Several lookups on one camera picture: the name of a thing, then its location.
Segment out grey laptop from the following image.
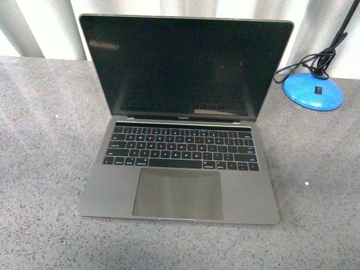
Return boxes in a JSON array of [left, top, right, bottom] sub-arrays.
[[76, 13, 295, 226]]

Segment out white curtain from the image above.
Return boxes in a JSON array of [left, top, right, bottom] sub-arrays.
[[1, 1, 353, 82]]

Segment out black lamp power cable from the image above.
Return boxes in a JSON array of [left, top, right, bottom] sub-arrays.
[[273, 32, 349, 84]]

